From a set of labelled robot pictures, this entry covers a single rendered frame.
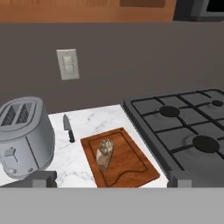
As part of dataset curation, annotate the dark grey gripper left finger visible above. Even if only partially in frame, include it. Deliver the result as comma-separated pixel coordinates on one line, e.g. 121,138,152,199
0,170,58,188

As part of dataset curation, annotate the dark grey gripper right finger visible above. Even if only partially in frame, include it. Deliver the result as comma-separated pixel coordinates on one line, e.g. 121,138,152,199
167,171,193,188

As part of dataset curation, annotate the brown wooden cutting board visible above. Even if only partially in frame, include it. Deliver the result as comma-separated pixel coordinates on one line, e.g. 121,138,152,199
80,127,161,188

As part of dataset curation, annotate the brown bread loaf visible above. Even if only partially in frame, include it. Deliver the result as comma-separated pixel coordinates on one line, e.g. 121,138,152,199
95,138,116,172

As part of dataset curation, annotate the silver toaster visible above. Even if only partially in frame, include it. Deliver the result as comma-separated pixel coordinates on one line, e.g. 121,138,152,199
0,96,56,180

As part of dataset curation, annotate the dark grey gas hob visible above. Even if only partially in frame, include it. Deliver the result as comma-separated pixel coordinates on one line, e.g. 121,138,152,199
122,88,224,188

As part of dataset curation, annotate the dark grey range hood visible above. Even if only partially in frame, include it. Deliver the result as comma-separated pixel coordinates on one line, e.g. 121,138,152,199
172,0,224,23

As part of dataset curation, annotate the black-handled kitchen knife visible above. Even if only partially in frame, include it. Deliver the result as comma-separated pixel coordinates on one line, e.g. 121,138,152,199
62,114,76,144

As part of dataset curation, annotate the white wall socket plate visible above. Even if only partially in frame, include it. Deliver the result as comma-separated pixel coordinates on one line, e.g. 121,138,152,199
56,48,81,81

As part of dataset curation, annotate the orange wooden wall cabinet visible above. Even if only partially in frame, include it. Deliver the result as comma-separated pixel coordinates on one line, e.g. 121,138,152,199
0,0,178,24

